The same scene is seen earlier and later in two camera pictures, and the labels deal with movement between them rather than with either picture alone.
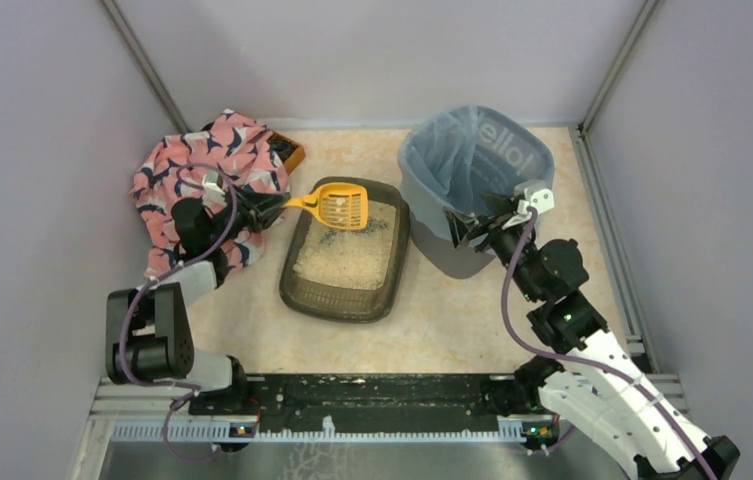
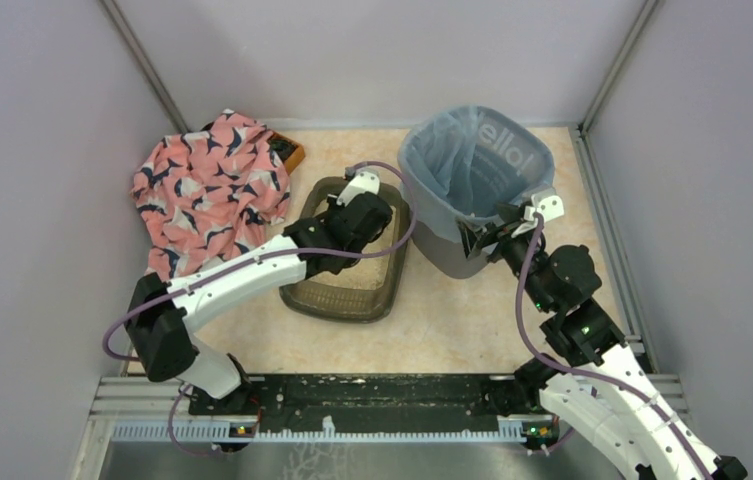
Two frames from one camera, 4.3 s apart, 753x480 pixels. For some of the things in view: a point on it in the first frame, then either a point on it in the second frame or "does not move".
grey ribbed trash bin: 463,261 does not move
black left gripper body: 251,210 to 368,216
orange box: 290,153 does not move
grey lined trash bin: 455,158 does not move
